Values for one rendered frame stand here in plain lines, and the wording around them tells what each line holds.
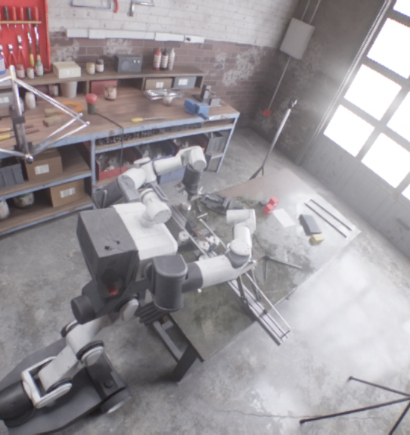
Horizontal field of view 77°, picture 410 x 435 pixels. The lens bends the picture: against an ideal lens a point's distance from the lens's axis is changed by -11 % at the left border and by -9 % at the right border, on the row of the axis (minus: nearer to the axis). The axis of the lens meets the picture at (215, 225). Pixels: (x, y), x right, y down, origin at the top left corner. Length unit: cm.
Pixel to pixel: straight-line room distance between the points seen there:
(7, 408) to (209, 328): 108
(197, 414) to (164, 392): 26
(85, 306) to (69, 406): 82
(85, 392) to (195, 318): 88
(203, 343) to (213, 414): 94
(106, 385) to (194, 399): 61
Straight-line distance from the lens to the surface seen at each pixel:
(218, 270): 93
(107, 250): 87
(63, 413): 187
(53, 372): 171
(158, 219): 90
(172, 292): 86
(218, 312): 129
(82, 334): 146
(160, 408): 203
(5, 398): 176
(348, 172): 420
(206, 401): 209
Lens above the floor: 200
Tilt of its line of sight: 44 degrees down
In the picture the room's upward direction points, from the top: 22 degrees clockwise
